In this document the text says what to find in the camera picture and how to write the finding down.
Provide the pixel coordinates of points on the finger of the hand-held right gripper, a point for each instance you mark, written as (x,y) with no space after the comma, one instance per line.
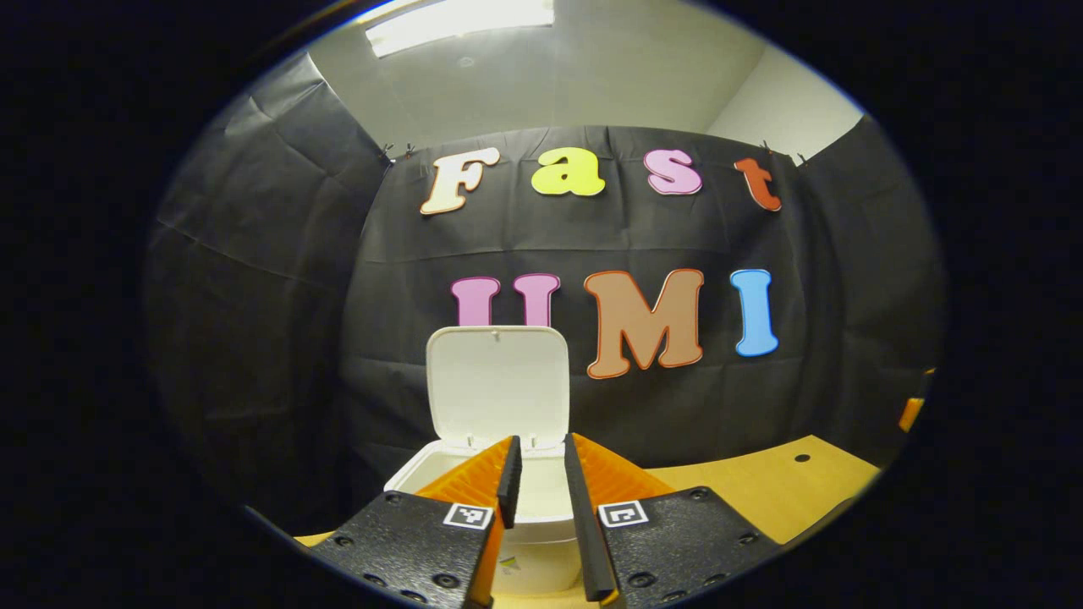
(914,410)

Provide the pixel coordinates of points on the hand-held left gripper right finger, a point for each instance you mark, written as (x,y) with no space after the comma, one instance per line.
(584,524)

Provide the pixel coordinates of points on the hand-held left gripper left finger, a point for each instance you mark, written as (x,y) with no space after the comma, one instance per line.
(510,482)

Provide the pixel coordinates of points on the white desktop garbage bin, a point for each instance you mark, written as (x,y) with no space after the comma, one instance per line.
(495,381)

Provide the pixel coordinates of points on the wooden desktop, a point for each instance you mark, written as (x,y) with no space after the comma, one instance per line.
(761,491)

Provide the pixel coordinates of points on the black backdrop cloth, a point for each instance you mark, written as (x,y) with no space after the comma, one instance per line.
(254,296)

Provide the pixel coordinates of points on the ceiling light panel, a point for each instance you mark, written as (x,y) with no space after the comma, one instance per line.
(461,21)

